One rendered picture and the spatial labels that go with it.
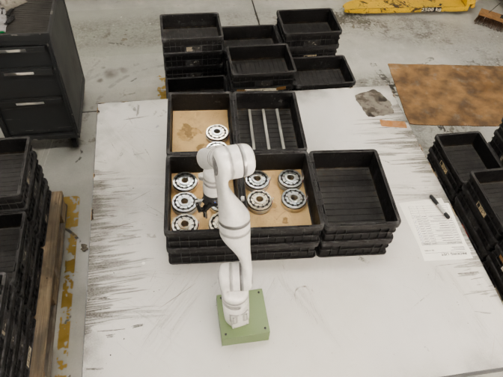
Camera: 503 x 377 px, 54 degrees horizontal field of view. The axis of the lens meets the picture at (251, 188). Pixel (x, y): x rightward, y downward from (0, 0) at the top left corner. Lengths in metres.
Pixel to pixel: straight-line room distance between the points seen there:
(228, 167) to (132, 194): 1.03
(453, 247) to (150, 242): 1.27
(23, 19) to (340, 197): 2.02
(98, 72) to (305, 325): 2.81
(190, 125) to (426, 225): 1.16
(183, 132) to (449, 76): 2.68
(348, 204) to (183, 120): 0.87
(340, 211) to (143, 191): 0.87
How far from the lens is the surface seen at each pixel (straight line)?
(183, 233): 1.83
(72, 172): 3.38
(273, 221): 1.99
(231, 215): 1.38
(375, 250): 2.11
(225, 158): 1.28
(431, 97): 4.15
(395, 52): 4.54
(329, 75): 3.47
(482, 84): 4.48
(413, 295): 2.09
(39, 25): 3.08
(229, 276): 1.54
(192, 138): 2.28
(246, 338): 1.84
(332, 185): 2.15
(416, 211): 2.34
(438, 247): 2.25
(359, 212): 2.09
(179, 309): 1.93
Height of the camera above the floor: 2.43
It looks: 50 degrees down
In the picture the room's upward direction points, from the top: 5 degrees clockwise
